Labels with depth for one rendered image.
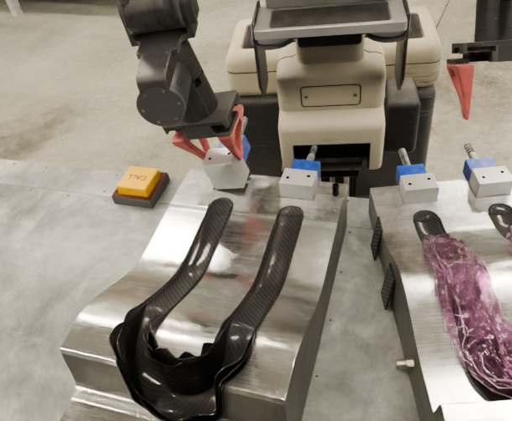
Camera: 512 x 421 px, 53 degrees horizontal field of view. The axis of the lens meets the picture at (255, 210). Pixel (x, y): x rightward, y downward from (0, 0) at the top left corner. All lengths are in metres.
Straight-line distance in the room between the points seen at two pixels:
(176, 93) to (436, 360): 0.42
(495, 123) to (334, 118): 1.54
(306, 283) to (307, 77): 0.52
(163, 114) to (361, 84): 0.54
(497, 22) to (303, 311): 0.43
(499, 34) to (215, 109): 0.37
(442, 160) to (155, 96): 1.81
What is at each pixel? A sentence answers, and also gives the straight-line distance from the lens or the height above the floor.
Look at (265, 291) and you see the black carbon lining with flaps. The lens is 0.66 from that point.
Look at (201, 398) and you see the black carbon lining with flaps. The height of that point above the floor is 0.87.
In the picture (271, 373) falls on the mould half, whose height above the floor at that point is 0.93.
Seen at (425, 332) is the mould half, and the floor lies 0.88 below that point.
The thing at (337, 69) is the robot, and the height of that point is 0.89.
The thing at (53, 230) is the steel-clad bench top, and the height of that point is 0.80.
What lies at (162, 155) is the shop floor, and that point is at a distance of 2.45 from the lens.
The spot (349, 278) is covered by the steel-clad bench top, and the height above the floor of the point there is 0.80.
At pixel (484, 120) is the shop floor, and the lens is 2.56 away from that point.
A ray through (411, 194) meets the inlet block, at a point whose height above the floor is 0.87.
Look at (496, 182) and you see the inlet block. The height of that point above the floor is 0.88.
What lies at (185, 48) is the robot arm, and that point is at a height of 1.13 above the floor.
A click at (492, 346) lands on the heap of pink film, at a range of 0.62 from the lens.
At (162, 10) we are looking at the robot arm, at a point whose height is 1.19.
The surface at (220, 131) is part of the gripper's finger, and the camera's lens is 0.70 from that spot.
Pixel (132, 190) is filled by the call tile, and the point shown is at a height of 0.83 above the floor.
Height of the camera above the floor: 1.41
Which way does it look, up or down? 43 degrees down
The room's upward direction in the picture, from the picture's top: 9 degrees counter-clockwise
